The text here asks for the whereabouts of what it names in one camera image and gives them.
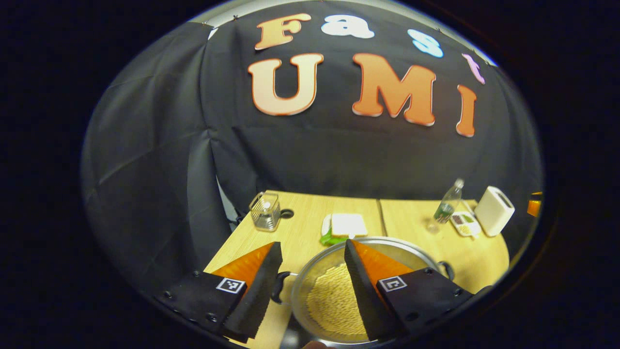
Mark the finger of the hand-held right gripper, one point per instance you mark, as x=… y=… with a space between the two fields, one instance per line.
x=534 y=206

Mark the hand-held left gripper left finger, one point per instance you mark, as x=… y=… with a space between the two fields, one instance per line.
x=256 y=300

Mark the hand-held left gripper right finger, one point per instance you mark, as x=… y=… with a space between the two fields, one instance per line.
x=368 y=300

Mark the pile of soybeans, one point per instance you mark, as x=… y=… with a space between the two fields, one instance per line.
x=334 y=300

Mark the white divided bean tray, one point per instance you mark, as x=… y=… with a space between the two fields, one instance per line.
x=465 y=225

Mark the sandwich with lettuce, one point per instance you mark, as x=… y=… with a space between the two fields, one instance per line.
x=348 y=225

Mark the clear glass container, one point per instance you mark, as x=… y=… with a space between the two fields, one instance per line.
x=265 y=213

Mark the clear plastic water bottle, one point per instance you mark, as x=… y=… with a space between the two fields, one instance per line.
x=446 y=206

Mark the black table grommet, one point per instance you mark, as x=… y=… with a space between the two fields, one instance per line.
x=286 y=213

